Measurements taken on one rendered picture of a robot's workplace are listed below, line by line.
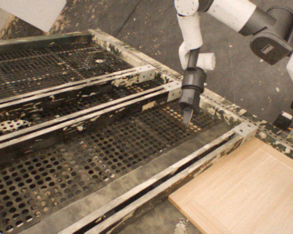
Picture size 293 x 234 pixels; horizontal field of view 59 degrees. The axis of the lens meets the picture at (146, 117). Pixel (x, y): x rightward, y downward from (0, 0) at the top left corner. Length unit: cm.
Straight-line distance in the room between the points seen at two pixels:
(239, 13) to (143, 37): 220
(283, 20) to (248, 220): 62
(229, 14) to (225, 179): 56
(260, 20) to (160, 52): 198
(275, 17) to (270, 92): 137
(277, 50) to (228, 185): 48
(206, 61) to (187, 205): 52
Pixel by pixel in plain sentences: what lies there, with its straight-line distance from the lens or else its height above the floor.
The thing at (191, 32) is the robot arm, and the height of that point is 137.
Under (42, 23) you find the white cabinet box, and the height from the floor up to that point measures 15.
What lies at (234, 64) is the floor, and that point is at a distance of 239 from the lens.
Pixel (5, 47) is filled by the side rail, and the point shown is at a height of 141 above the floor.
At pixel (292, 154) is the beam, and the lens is 124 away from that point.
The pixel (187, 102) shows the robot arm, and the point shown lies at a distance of 92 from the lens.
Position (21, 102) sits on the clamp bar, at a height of 156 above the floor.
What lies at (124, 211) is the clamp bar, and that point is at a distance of 75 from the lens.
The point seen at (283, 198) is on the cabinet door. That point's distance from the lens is 105.
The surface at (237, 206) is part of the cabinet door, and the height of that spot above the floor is 123.
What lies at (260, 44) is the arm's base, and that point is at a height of 135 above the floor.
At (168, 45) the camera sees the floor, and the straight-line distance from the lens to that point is 276.
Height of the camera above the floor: 213
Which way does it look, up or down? 54 degrees down
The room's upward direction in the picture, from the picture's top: 70 degrees counter-clockwise
